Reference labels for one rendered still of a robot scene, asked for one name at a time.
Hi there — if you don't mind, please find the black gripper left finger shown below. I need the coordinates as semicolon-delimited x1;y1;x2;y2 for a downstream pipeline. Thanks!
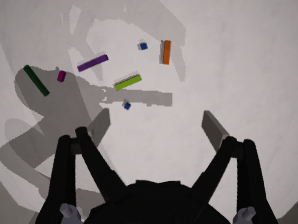
35;108;146;224

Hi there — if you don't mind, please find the dark green rod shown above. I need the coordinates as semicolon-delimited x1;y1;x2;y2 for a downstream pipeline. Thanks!
23;65;50;96

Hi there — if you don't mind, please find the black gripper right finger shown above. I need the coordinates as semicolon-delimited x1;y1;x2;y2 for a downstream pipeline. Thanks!
172;110;278;224

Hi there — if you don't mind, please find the orange rod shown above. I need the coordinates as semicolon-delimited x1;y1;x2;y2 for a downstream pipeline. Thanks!
163;40;171;65

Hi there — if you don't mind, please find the lime green rod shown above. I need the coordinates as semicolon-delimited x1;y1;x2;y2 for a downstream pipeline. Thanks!
115;75;142;91

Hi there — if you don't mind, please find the small magenta block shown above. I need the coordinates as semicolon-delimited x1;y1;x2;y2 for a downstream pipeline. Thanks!
57;70;66;82

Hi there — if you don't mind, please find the dark purple rod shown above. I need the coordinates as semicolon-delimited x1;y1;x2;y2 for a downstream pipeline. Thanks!
77;55;109;72

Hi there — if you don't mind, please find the small blue block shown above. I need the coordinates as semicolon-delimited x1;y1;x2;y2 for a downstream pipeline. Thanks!
140;43;148;50
124;102;131;110

